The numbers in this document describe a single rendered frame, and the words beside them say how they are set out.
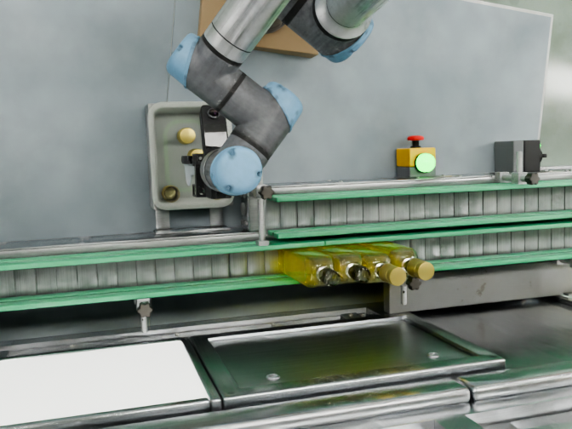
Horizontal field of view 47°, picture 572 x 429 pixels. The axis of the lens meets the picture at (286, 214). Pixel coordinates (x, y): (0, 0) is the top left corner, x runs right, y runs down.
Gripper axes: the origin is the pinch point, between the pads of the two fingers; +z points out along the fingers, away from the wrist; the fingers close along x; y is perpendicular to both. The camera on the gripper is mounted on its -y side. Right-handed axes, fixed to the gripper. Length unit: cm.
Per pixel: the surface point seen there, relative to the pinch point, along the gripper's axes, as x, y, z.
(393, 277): 29.1, 22.1, -28.2
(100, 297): -21.2, 25.5, -8.3
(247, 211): 9.3, 11.5, 0.6
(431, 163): 54, 2, 3
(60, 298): -28.6, 25.5, -5.9
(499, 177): 69, 6, -2
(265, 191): 9.9, 6.7, -12.9
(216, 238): 2.5, 16.8, 0.2
